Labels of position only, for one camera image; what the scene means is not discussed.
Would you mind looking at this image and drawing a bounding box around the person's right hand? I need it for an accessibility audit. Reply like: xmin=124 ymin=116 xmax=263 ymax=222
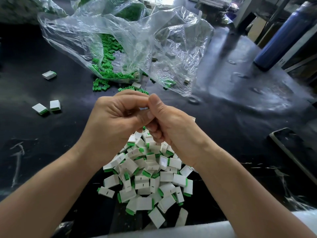
xmin=145 ymin=94 xmax=219 ymax=169

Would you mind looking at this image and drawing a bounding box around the person's left hand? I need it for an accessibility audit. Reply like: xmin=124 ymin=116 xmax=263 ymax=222
xmin=75 ymin=90 xmax=155 ymax=169

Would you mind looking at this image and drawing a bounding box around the pile of assembled white-green pieces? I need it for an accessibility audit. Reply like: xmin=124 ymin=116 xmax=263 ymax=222
xmin=103 ymin=127 xmax=195 ymax=229

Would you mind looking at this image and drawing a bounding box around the pile of green clips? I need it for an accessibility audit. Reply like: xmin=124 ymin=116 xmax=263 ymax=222
xmin=90 ymin=33 xmax=176 ymax=95

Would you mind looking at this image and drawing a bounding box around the person's right forearm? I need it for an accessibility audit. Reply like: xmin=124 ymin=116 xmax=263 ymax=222
xmin=198 ymin=150 xmax=317 ymax=238

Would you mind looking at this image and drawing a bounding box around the person's left forearm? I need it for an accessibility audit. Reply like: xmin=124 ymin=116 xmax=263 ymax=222
xmin=0 ymin=147 xmax=105 ymax=238

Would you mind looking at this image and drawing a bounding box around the clear plastic bag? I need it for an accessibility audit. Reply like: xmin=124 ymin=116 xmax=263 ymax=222
xmin=38 ymin=0 xmax=215 ymax=96

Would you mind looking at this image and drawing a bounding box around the black smartphone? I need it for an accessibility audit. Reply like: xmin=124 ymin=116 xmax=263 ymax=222
xmin=269 ymin=127 xmax=317 ymax=185

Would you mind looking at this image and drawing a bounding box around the plastic bag full of green pieces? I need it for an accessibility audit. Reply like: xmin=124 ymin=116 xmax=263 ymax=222
xmin=72 ymin=0 xmax=147 ymax=20

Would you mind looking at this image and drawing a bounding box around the brown cardboard box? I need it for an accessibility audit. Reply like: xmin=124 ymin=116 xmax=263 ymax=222
xmin=247 ymin=16 xmax=269 ymax=43

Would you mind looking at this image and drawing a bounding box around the grey machine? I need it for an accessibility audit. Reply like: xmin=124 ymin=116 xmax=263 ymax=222
xmin=194 ymin=0 xmax=238 ymax=22

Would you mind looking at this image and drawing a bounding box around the blue cylinder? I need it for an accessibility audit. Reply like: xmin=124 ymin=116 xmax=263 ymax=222
xmin=254 ymin=1 xmax=317 ymax=71

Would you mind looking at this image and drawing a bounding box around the large bag of assembled pieces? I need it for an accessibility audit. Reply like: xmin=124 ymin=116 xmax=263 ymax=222
xmin=0 ymin=0 xmax=67 ymax=24

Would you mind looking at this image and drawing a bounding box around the white metal frame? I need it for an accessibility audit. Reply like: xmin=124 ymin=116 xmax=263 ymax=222
xmin=233 ymin=0 xmax=317 ymax=39

